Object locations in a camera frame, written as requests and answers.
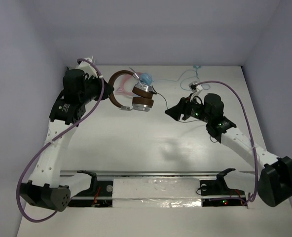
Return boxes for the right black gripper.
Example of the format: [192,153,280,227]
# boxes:
[165,93,212,123]

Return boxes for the black headphone cable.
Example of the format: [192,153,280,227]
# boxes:
[153,91,223,144]

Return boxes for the brown silver headphones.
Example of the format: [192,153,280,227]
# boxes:
[108,68,157,112]

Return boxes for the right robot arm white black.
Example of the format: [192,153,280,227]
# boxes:
[165,93,292,207]

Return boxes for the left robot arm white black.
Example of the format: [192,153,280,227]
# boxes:
[16,69,112,212]

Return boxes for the pink blue cat headphones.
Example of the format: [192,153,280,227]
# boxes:
[116,72,153,96]

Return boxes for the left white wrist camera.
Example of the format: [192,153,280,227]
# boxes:
[76,56,97,77]

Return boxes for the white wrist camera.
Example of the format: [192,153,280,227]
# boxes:
[76,56,97,77]
[188,81,203,101]

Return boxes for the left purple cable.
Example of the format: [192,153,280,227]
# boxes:
[16,58,105,222]

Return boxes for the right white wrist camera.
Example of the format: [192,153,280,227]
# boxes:
[188,81,203,101]

